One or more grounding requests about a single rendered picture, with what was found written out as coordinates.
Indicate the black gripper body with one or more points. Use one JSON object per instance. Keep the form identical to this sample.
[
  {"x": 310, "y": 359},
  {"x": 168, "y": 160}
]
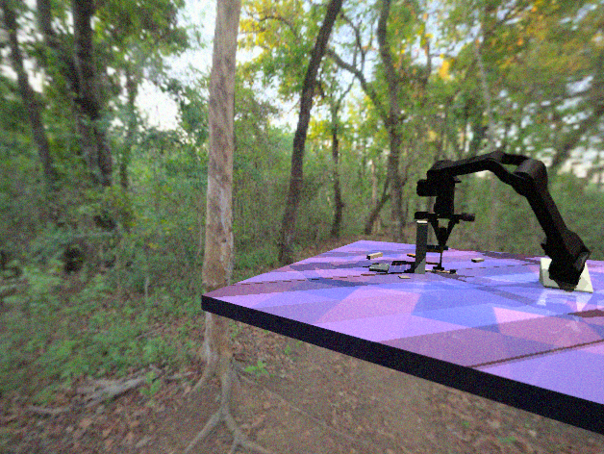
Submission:
[{"x": 444, "y": 205}]

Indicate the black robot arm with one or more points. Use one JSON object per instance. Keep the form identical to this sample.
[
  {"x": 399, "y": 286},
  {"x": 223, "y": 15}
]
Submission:
[{"x": 564, "y": 247}]

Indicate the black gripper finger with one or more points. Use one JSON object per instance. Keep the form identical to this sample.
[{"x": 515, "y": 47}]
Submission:
[
  {"x": 435, "y": 225},
  {"x": 449, "y": 228}
]

